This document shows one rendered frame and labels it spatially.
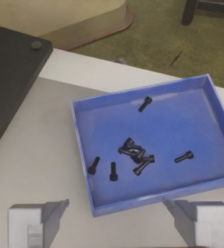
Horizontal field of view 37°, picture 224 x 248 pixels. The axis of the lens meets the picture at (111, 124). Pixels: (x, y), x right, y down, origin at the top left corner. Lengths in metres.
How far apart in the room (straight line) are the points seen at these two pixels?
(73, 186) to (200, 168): 0.11
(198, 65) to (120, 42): 0.37
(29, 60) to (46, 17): 0.49
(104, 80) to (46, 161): 0.10
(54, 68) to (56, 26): 0.47
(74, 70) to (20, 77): 0.05
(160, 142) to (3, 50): 0.18
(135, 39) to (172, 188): 1.37
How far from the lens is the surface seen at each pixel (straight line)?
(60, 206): 0.16
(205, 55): 1.61
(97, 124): 0.30
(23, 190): 0.29
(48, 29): 0.80
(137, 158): 0.28
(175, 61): 1.56
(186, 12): 1.65
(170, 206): 0.16
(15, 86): 0.33
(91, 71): 0.34
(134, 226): 0.27
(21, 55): 0.35
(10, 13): 0.86
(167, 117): 0.31
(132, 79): 0.33
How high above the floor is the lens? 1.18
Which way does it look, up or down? 61 degrees down
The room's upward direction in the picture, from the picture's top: straight up
